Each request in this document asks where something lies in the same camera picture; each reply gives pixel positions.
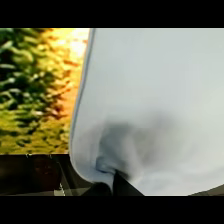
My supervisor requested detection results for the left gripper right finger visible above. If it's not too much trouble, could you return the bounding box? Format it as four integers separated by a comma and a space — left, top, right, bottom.
112, 169, 145, 197

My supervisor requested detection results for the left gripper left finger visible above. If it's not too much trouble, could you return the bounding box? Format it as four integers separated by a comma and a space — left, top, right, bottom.
82, 181, 114, 197

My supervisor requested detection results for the white shirt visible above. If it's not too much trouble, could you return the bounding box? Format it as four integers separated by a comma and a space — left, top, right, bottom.
68, 28, 224, 197

